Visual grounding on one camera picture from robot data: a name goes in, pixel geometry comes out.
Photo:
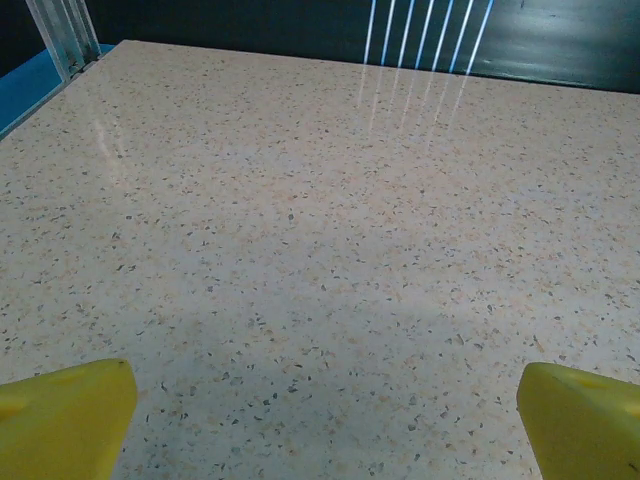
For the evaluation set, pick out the blue table edge strip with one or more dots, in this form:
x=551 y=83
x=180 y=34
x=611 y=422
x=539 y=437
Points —
x=25 y=95

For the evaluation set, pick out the aluminium frame post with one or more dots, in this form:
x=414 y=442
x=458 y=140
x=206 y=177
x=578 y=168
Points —
x=62 y=35

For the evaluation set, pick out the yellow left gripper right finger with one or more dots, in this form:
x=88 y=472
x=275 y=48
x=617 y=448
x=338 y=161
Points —
x=585 y=430

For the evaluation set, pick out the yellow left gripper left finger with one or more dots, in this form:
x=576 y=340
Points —
x=60 y=425

